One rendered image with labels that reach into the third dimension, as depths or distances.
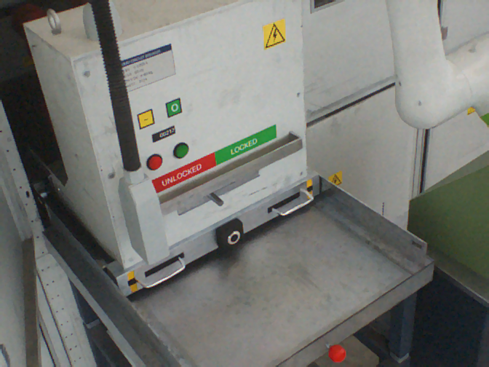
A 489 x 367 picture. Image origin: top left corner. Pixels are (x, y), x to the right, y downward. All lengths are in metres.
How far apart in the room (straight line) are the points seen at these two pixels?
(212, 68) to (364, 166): 1.10
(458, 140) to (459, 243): 1.11
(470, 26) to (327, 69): 0.66
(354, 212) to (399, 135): 0.84
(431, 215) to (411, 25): 0.47
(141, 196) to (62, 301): 0.71
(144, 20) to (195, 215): 0.43
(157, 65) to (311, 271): 0.55
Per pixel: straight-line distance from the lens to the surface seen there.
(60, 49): 1.17
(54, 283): 1.77
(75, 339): 1.92
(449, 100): 1.48
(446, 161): 2.65
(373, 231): 1.51
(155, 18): 1.23
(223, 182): 1.34
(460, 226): 1.55
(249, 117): 1.37
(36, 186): 1.70
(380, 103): 2.19
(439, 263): 1.60
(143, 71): 1.19
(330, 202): 1.59
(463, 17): 2.37
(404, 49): 1.40
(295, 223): 1.54
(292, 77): 1.40
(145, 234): 1.20
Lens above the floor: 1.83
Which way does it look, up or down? 36 degrees down
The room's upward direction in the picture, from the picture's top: 6 degrees counter-clockwise
